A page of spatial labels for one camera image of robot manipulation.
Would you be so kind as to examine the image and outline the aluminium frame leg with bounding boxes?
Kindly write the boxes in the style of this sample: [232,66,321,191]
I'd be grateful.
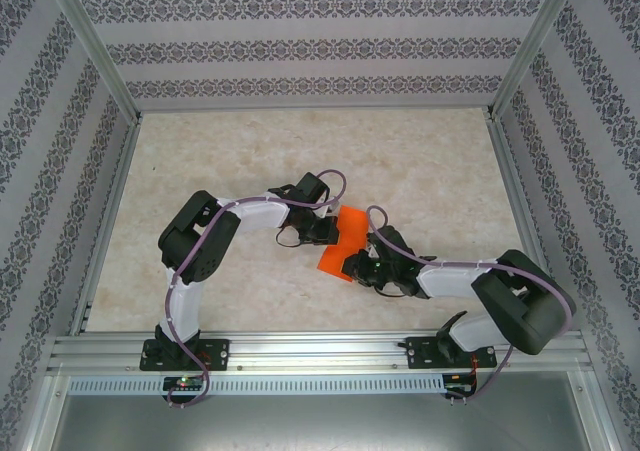
[19,370,71,451]
[569,370,624,451]

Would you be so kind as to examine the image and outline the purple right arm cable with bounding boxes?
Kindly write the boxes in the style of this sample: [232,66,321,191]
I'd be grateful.
[366,205,577,407]

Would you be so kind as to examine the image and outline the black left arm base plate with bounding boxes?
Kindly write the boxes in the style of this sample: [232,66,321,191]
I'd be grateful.
[141,339,231,372]

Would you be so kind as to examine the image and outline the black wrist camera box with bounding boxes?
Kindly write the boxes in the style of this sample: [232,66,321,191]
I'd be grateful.
[292,172,331,205]
[369,224,416,262]

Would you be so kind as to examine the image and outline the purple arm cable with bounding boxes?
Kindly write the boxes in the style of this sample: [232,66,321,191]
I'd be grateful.
[164,168,350,411]
[366,205,577,407]

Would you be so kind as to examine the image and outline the aluminium table side rail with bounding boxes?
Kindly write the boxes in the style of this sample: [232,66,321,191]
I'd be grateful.
[487,115,569,330]
[69,115,144,335]

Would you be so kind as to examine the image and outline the aluminium mounting rail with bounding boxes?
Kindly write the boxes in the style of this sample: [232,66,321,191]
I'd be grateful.
[47,329,594,375]

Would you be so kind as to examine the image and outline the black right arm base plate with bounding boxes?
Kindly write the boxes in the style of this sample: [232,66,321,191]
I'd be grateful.
[405,335,499,370]

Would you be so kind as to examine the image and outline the thin black left gripper cable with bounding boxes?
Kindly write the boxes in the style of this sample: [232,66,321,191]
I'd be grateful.
[276,225,309,250]

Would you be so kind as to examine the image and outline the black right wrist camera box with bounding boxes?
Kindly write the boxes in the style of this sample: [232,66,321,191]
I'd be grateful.
[369,224,416,262]

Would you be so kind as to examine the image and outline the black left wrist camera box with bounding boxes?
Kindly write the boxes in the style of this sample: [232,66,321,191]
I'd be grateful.
[292,172,331,205]

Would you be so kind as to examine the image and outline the grey metal sheet shelf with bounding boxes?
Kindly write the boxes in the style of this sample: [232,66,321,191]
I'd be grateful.
[49,393,604,451]

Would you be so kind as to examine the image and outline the orange square paper sheet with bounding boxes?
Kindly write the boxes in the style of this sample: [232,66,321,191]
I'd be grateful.
[317,204,371,278]

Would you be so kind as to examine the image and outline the slotted grey cable duct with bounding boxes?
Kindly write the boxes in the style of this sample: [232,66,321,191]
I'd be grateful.
[67,374,446,396]

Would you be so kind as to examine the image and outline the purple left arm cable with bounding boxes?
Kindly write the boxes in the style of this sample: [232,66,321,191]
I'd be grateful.
[164,168,350,411]

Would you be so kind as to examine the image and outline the aluminium frame post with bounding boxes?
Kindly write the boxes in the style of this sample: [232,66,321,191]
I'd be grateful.
[42,0,144,125]
[484,0,586,122]

